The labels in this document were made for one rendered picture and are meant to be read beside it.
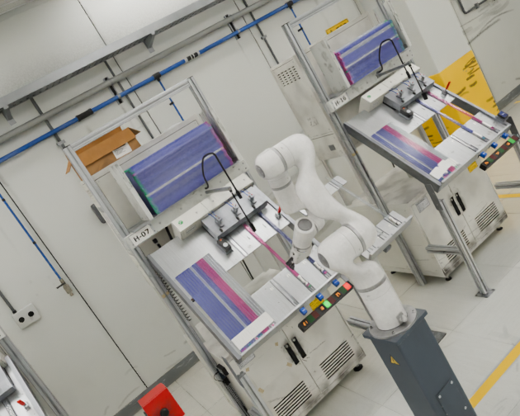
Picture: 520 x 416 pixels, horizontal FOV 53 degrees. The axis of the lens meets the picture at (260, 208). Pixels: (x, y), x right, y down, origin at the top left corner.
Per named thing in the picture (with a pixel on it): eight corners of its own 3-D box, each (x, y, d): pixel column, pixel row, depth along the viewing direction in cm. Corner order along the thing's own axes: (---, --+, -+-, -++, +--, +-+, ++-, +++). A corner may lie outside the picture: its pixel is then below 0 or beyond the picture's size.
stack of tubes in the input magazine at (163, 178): (234, 163, 279) (209, 120, 273) (157, 215, 260) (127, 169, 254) (225, 165, 291) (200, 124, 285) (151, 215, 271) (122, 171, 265)
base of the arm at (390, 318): (427, 309, 189) (405, 268, 185) (395, 342, 181) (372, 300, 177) (390, 304, 206) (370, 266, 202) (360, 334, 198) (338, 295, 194)
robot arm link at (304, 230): (302, 228, 230) (288, 240, 226) (305, 211, 219) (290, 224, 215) (317, 239, 226) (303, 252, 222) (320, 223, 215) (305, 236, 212)
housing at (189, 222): (253, 196, 289) (253, 181, 278) (183, 247, 270) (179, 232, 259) (244, 188, 293) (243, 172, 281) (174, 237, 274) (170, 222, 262)
